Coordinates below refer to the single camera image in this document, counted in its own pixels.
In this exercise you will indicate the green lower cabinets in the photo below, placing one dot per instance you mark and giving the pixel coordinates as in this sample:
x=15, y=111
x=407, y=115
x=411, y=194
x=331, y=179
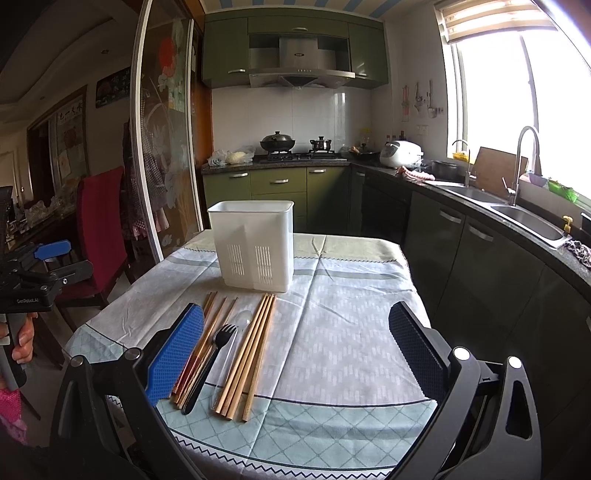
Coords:
x=321, y=194

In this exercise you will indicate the glass sliding door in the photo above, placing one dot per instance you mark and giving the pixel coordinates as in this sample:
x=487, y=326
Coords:
x=161, y=127

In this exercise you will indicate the steel range hood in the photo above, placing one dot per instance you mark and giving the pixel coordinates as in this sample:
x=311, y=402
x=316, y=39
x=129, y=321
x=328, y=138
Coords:
x=299, y=61

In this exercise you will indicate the black plastic fork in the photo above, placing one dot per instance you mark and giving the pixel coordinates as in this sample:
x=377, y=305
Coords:
x=221, y=338

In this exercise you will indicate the window blind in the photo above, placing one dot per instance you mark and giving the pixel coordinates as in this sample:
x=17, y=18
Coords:
x=461, y=20

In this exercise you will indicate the black wok with lid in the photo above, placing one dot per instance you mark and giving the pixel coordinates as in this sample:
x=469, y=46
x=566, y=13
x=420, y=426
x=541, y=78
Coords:
x=277, y=143

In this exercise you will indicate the red chair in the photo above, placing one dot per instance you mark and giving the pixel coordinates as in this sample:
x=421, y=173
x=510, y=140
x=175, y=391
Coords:
x=101, y=242

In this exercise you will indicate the person's left hand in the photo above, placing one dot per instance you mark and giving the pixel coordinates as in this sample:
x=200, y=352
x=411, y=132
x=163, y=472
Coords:
x=23, y=349

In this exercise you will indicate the black cooking pot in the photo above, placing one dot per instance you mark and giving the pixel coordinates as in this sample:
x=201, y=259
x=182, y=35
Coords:
x=447, y=171

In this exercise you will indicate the wooden cutting board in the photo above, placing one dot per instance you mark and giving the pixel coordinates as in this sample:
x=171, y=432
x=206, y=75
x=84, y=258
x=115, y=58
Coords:
x=494, y=171

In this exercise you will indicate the tall kitchen faucet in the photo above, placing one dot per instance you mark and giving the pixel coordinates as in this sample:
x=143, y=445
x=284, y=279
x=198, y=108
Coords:
x=521, y=165

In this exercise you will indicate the black frying pan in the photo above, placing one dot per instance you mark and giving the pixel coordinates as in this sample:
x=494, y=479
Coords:
x=364, y=155

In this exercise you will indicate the small steel pot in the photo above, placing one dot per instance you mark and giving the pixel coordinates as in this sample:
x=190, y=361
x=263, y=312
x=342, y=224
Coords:
x=321, y=144

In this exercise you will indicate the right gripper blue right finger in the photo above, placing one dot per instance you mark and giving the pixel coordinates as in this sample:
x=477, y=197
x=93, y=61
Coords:
x=422, y=357

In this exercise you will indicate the hanging kitchen utensils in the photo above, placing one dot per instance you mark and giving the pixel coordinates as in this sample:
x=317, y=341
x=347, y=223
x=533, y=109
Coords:
x=420, y=102

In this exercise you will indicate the green upper cabinets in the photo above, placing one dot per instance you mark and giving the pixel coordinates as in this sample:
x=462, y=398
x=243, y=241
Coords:
x=227, y=38

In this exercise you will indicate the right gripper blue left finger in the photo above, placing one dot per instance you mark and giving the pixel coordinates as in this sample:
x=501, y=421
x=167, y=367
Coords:
x=171, y=351

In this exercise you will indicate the stainless steel double sink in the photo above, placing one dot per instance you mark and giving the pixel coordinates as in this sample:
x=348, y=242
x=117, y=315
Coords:
x=524, y=219

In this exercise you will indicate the white rice cooker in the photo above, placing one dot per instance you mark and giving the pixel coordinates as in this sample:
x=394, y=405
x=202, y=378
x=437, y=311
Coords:
x=401, y=153

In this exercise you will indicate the dark counter cabinets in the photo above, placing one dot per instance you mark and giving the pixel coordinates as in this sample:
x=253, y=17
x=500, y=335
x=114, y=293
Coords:
x=488, y=283

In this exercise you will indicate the green item on sill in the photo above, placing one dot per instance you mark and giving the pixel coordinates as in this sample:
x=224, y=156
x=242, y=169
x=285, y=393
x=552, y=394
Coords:
x=563, y=191

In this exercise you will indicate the pink sleeve forearm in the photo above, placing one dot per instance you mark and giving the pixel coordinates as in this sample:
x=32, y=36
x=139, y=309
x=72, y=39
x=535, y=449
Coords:
x=11, y=415

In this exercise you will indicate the light bamboo chopstick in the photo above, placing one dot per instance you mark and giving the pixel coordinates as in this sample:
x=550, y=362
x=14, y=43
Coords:
x=245, y=360
x=225, y=390
x=239, y=370
x=261, y=346

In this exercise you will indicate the green cabinets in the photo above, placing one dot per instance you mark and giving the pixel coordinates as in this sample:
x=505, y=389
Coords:
x=321, y=194
x=227, y=38

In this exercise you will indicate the gas stove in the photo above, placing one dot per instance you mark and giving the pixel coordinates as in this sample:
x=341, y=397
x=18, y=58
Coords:
x=289, y=157

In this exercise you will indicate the plastic bag with food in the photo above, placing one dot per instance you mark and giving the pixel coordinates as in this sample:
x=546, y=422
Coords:
x=221, y=158

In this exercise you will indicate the red white dish cloth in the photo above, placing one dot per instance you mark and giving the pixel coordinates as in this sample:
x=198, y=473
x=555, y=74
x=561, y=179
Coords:
x=414, y=176

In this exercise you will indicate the small sink faucet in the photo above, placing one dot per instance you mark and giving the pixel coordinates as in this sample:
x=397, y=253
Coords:
x=463, y=153

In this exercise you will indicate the white plastic utensil holder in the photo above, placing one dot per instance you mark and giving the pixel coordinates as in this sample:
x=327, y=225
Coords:
x=254, y=243

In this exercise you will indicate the patterned rag on counter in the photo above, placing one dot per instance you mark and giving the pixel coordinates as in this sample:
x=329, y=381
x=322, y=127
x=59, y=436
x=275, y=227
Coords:
x=580, y=251

